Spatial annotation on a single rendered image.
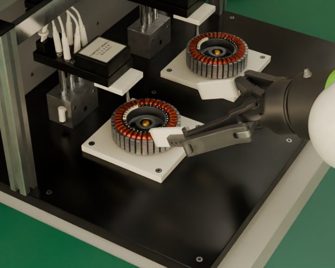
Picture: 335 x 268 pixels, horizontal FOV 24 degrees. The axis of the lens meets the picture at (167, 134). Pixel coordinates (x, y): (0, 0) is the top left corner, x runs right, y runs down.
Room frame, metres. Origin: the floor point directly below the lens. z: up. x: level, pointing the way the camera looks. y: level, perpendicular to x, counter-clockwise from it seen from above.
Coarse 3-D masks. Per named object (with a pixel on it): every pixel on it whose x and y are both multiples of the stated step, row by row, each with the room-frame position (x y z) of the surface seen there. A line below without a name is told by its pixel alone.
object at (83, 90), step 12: (84, 84) 1.06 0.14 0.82; (48, 96) 1.03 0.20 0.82; (60, 96) 1.02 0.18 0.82; (72, 96) 1.02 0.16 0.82; (84, 96) 1.04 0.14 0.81; (96, 96) 1.06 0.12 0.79; (48, 108) 1.03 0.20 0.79; (72, 108) 1.01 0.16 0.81; (84, 108) 1.03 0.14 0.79; (72, 120) 1.01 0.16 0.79
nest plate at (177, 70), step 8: (184, 56) 1.21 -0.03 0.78; (248, 56) 1.21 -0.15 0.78; (256, 56) 1.21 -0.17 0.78; (264, 56) 1.21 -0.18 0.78; (168, 64) 1.18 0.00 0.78; (176, 64) 1.18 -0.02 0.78; (184, 64) 1.18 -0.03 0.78; (248, 64) 1.18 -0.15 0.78; (256, 64) 1.18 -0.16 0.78; (264, 64) 1.18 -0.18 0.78; (168, 72) 1.15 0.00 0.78; (176, 72) 1.15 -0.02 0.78; (184, 72) 1.15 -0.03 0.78; (192, 72) 1.15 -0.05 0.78; (240, 72) 1.15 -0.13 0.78; (176, 80) 1.14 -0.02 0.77; (184, 80) 1.13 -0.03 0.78; (192, 80) 1.13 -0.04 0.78; (200, 80) 1.13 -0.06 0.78; (208, 80) 1.13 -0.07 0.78
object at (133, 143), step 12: (120, 108) 1.00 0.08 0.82; (132, 108) 1.00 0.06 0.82; (144, 108) 1.01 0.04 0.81; (156, 108) 1.00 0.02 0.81; (168, 108) 1.00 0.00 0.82; (120, 120) 0.97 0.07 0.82; (132, 120) 0.99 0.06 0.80; (144, 120) 0.98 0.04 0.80; (156, 120) 1.00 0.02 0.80; (168, 120) 0.97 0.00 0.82; (180, 120) 0.97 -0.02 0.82; (120, 132) 0.94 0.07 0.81; (132, 132) 0.94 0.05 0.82; (144, 132) 0.94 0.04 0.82; (120, 144) 0.94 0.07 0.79; (132, 144) 0.92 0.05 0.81; (144, 144) 0.92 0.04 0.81
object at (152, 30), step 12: (132, 24) 1.25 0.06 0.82; (156, 24) 1.25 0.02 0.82; (168, 24) 1.27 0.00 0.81; (132, 36) 1.23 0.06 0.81; (144, 36) 1.22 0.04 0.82; (156, 36) 1.23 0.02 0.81; (168, 36) 1.27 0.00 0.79; (132, 48) 1.23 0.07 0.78; (144, 48) 1.22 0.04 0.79; (156, 48) 1.23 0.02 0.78
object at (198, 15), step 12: (132, 0) 1.23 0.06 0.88; (144, 0) 1.22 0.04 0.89; (156, 0) 1.21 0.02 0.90; (168, 0) 1.20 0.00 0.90; (180, 0) 1.19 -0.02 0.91; (192, 0) 1.19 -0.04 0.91; (204, 0) 1.23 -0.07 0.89; (144, 12) 1.23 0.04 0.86; (156, 12) 1.27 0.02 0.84; (168, 12) 1.19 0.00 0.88; (180, 12) 1.18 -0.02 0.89; (192, 12) 1.19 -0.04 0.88; (204, 12) 1.20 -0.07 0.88; (144, 24) 1.23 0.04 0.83
